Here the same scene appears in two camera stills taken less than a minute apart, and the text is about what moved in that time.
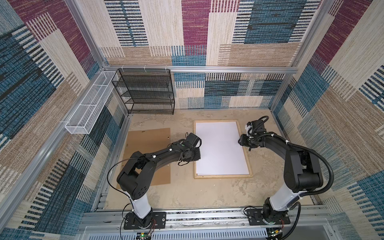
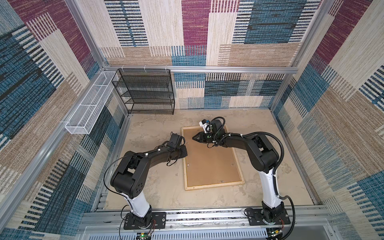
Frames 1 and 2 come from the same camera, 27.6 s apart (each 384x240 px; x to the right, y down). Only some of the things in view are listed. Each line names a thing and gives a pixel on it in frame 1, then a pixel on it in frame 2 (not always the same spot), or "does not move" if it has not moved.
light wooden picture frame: (224, 176) → (206, 167)
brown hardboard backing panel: (162, 176) → (205, 165)
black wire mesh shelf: (146, 91) does not move
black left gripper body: (195, 154) → (180, 152)
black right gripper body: (248, 141) → (207, 137)
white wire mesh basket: (82, 120) does not move
